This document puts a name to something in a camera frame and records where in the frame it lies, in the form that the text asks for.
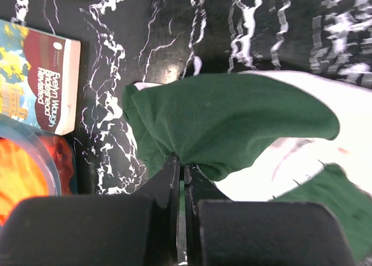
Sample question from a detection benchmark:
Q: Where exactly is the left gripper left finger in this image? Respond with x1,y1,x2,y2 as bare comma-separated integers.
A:
1,156,180,265

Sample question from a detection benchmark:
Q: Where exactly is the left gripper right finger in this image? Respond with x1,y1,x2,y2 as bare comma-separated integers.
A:
184,166,355,265

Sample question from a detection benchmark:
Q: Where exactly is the white and green t-shirt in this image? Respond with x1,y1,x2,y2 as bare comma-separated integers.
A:
122,71,371,261

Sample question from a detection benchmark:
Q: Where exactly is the teal plastic bin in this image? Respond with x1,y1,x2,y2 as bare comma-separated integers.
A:
1,116,78,196

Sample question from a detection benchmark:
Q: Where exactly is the orange t-shirt in bin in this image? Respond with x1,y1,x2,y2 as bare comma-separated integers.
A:
1,136,75,226

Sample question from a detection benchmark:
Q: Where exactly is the Brideshead Revisited paperback book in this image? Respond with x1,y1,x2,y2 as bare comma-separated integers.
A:
1,20,81,135

